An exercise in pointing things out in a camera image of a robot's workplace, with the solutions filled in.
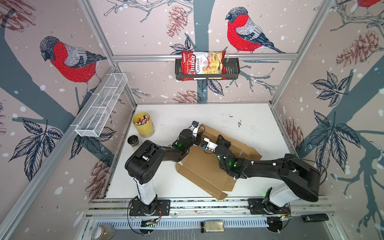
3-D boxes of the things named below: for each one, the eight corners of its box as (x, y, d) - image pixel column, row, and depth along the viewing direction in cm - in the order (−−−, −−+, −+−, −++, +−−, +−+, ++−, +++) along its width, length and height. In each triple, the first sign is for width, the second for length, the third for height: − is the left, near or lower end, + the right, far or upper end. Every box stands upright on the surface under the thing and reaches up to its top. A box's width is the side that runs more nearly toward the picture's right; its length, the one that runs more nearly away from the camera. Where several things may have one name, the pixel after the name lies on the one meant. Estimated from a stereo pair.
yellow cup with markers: (136, 139, 103) (129, 127, 92) (140, 124, 111) (134, 112, 100) (153, 139, 102) (147, 127, 92) (156, 124, 111) (152, 112, 100)
